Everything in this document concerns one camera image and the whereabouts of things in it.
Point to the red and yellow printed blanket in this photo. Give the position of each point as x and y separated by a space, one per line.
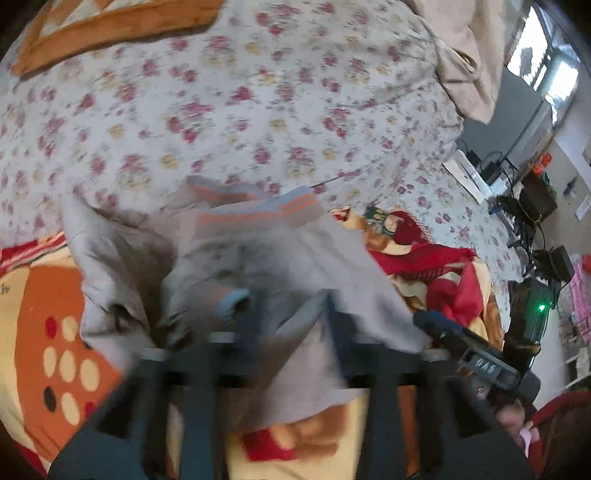
55 323

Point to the person's right forearm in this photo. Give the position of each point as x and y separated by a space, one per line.
563 434

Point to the beige cloth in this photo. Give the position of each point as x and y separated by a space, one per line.
466 60

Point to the window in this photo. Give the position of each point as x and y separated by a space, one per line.
549 60

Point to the white flat board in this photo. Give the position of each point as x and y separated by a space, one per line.
466 175

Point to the floral quilt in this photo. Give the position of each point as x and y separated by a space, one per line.
231 101

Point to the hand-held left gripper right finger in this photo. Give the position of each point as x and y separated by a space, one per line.
339 337

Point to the pink cloth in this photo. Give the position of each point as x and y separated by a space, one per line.
581 300

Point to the person's right hand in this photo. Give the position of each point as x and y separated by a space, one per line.
510 415

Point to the orange bordered blanket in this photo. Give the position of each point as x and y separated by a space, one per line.
115 27

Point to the black computer tower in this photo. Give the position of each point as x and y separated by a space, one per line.
531 314

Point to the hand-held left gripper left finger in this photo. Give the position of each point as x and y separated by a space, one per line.
244 323

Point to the beige jacket with striped cuffs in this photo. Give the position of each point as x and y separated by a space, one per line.
277 258

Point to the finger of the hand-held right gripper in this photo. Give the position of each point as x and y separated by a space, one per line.
436 325

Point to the black box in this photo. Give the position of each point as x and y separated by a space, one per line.
556 263
538 198

